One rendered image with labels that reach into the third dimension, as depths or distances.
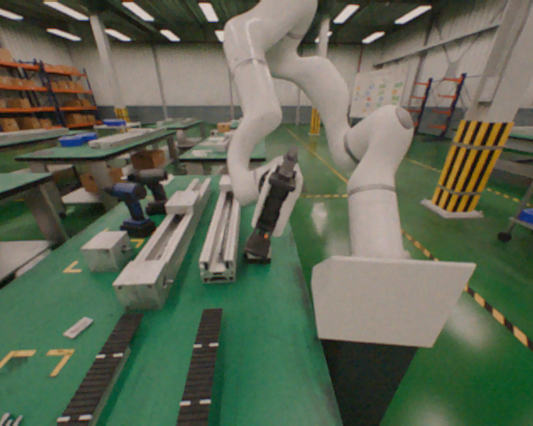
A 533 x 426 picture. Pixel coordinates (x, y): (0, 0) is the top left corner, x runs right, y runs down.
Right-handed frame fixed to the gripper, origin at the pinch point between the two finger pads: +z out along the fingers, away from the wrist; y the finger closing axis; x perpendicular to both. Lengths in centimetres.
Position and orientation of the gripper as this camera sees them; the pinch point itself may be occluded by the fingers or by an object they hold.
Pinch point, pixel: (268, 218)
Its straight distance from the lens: 26.3
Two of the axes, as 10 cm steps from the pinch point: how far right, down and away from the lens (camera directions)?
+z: -1.3, 3.5, -9.3
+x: -9.4, -3.5, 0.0
